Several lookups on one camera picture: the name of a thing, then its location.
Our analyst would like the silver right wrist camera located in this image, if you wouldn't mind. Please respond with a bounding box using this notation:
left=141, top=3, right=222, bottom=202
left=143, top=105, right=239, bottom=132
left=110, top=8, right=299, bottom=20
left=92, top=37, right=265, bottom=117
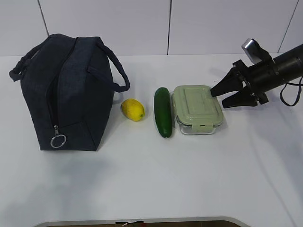
left=241, top=38, right=272, bottom=64

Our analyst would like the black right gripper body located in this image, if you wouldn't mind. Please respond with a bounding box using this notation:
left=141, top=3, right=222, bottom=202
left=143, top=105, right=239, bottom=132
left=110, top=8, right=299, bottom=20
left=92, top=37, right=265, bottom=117
left=233, top=59, right=276, bottom=105

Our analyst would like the navy blue lunch bag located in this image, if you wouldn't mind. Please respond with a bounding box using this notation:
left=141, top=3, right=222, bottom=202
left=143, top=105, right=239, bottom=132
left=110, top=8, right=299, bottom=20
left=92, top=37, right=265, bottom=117
left=9, top=34, right=130, bottom=151

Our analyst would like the green cucumber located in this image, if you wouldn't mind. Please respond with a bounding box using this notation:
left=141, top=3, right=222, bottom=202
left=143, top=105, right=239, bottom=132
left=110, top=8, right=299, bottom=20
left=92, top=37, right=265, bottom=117
left=153, top=87, right=172, bottom=138

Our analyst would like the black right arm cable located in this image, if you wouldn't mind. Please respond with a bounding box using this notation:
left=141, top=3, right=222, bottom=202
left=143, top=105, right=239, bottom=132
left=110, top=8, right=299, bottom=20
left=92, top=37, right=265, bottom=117
left=280, top=77, right=303, bottom=106

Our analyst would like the yellow lemon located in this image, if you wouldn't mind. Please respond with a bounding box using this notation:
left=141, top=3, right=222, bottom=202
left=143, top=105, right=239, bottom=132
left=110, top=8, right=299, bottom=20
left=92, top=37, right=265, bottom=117
left=121, top=99, right=145, bottom=122

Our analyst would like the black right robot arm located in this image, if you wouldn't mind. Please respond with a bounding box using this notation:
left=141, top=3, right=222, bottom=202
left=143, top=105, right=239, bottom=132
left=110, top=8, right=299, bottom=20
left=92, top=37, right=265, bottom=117
left=211, top=45, right=303, bottom=108

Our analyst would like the glass container green lid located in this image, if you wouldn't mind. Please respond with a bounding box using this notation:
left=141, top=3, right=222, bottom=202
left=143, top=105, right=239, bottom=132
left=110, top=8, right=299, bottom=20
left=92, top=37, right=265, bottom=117
left=172, top=85, right=224, bottom=135

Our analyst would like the silver zipper pull ring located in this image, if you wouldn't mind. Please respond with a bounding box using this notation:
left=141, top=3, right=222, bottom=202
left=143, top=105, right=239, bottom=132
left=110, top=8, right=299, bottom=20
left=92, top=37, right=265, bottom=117
left=50, top=125, right=67, bottom=149

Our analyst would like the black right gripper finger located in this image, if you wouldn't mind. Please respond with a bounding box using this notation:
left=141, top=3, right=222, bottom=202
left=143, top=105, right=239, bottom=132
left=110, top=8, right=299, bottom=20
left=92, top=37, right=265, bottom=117
left=222, top=91, right=258, bottom=108
left=210, top=67, right=243, bottom=97

